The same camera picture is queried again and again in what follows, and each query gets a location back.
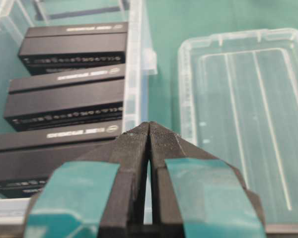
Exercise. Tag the clear plastic box lid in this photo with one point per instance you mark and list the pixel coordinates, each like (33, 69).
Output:
(238, 100)

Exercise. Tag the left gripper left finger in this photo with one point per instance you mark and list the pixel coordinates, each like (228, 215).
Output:
(100, 194)

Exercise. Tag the right black rectangular box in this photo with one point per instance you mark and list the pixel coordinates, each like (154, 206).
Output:
(52, 49)

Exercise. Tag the black rectangular box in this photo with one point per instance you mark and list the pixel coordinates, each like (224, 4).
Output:
(52, 49)
(66, 98)
(28, 158)

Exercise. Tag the clear plastic storage box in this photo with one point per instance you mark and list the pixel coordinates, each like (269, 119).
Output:
(16, 16)

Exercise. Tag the green table cloth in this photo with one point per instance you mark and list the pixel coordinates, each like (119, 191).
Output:
(171, 22)

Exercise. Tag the left black rectangular box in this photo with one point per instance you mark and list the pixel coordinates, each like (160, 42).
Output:
(28, 158)

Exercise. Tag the middle black rectangular box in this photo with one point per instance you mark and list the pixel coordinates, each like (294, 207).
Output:
(66, 98)

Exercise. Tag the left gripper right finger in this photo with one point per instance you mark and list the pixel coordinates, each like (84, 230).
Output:
(197, 195)

